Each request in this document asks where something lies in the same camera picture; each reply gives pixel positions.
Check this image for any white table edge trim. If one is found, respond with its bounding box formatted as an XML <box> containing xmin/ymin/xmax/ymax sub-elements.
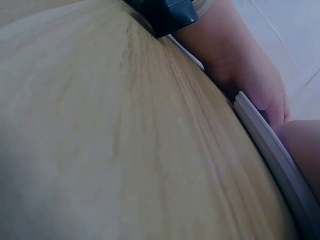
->
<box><xmin>166</xmin><ymin>34</ymin><xmax>320</xmax><ymax>240</ymax></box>

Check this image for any person's right hand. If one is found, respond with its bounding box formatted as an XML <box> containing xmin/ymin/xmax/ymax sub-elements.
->
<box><xmin>273</xmin><ymin>119</ymin><xmax>320</xmax><ymax>202</ymax></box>

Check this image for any person's left hand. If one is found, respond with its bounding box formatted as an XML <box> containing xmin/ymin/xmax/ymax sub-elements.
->
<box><xmin>171</xmin><ymin>0</ymin><xmax>293</xmax><ymax>126</ymax></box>

